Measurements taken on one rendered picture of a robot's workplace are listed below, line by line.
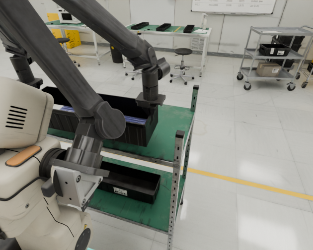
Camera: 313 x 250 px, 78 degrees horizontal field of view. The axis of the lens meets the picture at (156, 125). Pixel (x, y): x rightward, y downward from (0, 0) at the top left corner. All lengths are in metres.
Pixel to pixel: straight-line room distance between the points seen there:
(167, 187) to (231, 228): 0.63
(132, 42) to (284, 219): 1.80
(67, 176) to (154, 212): 0.97
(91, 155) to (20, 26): 0.28
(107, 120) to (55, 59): 0.17
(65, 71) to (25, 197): 0.29
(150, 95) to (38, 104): 0.35
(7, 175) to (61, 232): 0.34
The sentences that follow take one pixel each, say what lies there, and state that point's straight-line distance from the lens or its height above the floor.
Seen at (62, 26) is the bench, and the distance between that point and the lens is 5.15.
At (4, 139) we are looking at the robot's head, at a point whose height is 1.28.
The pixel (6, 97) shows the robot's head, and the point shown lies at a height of 1.36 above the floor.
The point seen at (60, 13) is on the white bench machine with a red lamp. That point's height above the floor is 1.02.
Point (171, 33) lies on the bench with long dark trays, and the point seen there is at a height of 0.78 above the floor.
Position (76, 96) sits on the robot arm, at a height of 1.34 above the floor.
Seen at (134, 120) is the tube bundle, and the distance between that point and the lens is 0.84.
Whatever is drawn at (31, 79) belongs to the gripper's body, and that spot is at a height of 1.21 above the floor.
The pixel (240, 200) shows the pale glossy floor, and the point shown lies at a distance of 1.97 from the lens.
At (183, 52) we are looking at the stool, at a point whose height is 0.56.
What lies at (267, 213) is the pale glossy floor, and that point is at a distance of 1.99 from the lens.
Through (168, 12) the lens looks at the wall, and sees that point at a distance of 5.62.
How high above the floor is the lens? 1.54
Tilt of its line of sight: 36 degrees down
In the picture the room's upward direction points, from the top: straight up
